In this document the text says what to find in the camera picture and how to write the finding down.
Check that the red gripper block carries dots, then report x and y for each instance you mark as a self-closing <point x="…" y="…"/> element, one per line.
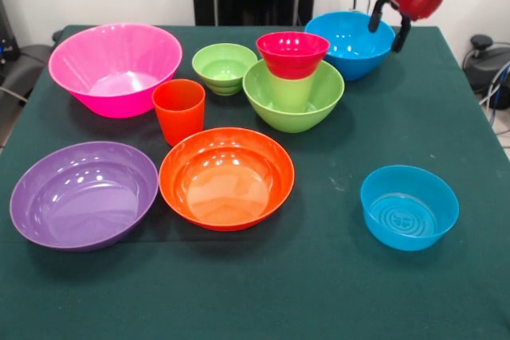
<point x="414" y="3"/>

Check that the large blue bowl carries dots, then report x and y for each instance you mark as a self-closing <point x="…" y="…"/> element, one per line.
<point x="350" y="49"/>

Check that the small crimson bowl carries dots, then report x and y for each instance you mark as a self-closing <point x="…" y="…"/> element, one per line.
<point x="291" y="65"/>

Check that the light green cup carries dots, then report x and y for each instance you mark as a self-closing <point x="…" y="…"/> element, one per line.
<point x="291" y="95"/>

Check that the small blue bowl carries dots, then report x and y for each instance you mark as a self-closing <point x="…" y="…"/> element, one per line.
<point x="410" y="216"/>

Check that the black computer tower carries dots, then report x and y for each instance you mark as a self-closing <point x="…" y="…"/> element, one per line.
<point x="8" y="37"/>

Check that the medium green bowl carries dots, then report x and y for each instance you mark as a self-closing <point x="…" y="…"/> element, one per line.
<point x="291" y="121"/>

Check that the small green bowl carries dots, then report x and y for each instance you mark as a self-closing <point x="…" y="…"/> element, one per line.
<point x="223" y="65"/>

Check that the wide orange bowl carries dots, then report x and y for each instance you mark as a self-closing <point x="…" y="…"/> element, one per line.
<point x="227" y="188"/>

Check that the orange cup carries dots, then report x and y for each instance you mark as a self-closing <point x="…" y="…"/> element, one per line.
<point x="179" y="117"/>

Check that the large pink bowl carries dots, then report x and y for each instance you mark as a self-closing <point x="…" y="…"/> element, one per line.
<point x="115" y="77"/>

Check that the dark green tablecloth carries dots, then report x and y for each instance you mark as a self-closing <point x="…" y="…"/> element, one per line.
<point x="255" y="296"/>

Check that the wide purple bowl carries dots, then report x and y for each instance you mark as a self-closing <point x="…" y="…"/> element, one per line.
<point x="83" y="204"/>

